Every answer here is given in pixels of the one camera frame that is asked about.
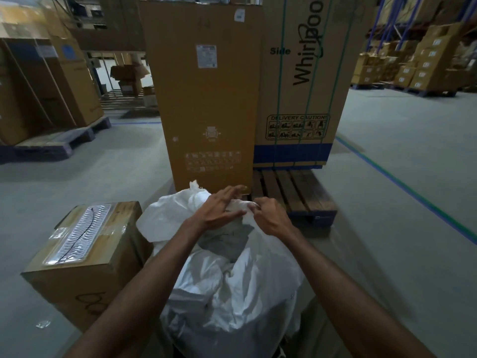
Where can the person's right forearm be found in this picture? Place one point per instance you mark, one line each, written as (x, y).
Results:
(346, 305)

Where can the large white woven sack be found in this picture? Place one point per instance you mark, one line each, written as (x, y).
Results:
(238, 294)

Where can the black cable tie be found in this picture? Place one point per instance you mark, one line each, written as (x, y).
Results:
(84, 234)

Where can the person's left hand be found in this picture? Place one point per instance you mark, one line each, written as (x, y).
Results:
(216, 212)

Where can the tall cardboard box blue band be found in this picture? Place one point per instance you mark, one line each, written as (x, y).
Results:
(350, 70)

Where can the clear plastic tray wavy pattern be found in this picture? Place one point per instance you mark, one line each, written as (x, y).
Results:
(98, 219)

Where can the stack of small cardboard boxes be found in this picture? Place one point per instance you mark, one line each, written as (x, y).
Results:
(428, 70)

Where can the person's right hand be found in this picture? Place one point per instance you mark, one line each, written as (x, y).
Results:
(275, 221)

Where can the dark wooden pallet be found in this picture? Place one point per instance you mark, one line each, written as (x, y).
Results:
(56, 139)

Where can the blue warehouse rack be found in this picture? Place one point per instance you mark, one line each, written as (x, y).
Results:
(376, 18)

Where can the tall plain cardboard box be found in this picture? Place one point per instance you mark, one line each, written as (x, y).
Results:
(186, 108)

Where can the low slatted pallet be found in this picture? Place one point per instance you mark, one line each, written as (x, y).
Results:
(119, 102)

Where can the clear plastic scrap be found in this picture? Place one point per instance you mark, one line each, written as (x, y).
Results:
(43, 324)

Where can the small cardboard box with handwriting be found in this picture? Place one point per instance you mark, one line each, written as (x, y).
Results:
(104, 279)

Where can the plastic wrapped cardboard boxes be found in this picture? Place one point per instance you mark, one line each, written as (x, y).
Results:
(149, 98)

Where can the person's left forearm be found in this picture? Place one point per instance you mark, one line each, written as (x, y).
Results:
(141, 294)

